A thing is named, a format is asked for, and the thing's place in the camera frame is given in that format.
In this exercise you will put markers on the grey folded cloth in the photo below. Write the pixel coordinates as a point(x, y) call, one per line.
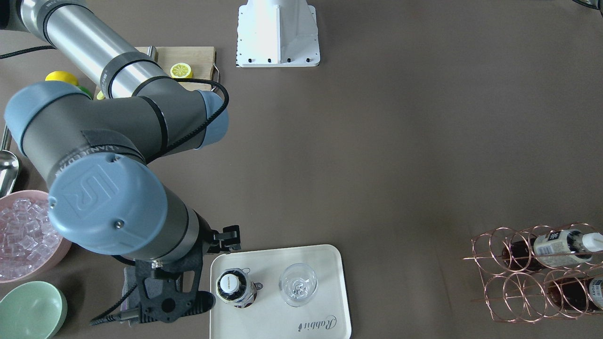
point(133, 299)

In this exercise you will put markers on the half lemon slice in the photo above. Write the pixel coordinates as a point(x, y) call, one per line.
point(181, 71)

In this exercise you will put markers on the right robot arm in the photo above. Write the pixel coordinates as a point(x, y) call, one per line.
point(94, 154)

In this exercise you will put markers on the mint green bowl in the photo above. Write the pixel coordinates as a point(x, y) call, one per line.
point(34, 310)

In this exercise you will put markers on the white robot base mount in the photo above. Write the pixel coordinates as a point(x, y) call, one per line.
point(277, 33)

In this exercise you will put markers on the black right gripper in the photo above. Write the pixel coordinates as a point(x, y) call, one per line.
point(228, 238)

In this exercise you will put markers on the steel muddler black tip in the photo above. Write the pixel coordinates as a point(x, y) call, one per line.
point(151, 51)

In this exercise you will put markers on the pink bowl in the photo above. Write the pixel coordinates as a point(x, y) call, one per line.
point(33, 268)

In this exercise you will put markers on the tea bottle front slot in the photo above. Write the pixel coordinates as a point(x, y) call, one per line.
point(235, 287)

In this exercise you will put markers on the tea bottle side slot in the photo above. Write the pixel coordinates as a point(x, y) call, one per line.
point(572, 294)

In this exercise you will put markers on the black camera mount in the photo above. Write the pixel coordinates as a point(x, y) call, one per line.
point(171, 291)

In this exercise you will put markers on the bamboo cutting board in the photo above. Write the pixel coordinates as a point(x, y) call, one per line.
point(201, 60)

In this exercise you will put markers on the clear wine glass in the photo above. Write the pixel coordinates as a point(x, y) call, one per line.
point(298, 284)

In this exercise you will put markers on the yellow lemon upper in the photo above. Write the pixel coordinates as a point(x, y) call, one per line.
point(62, 76)

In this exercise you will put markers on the clear ice cubes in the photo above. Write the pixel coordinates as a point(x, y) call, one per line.
point(23, 240)

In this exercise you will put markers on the copper wire bottle basket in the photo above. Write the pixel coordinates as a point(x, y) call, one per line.
point(521, 297)

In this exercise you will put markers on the cream serving tray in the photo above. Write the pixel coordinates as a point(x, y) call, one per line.
point(326, 316)

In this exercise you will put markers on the green lime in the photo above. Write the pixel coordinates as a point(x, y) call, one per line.
point(86, 91)

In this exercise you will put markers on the tea bottle back slot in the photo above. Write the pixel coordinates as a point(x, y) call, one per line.
point(562, 248)

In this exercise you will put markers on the steel ice scoop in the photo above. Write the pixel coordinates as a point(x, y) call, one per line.
point(9, 165)

